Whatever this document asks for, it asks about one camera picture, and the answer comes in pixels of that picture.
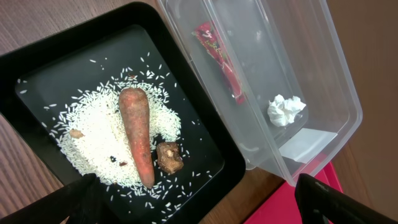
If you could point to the orange carrot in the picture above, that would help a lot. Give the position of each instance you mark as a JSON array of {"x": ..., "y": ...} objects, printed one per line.
[{"x": 134, "y": 109}]

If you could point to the clear plastic bin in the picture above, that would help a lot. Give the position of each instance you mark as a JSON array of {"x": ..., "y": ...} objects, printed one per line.
[{"x": 287, "y": 48}]

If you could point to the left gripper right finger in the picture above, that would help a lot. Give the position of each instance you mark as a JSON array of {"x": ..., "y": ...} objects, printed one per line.
[{"x": 318, "y": 203}]

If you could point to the white tissue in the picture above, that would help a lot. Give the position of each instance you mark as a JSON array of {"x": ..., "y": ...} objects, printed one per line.
[{"x": 282, "y": 112}]

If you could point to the red serving tray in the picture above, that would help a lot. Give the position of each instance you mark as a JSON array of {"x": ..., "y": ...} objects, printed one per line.
[{"x": 281, "y": 207}]

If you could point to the white rice pile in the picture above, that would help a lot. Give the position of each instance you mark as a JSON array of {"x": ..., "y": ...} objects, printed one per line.
[{"x": 76, "y": 101}]

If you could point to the red snack wrapper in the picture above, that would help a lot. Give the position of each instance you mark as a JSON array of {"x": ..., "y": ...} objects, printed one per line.
[{"x": 210, "y": 38}]

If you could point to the brown food scrap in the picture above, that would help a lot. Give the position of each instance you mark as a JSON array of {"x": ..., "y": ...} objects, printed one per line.
[{"x": 169, "y": 159}]

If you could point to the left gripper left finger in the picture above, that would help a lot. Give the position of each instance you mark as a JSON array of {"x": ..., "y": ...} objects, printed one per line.
[{"x": 56, "y": 202}]

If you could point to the black plastic tray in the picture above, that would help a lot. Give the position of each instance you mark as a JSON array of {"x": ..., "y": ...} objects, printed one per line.
[{"x": 132, "y": 27}]

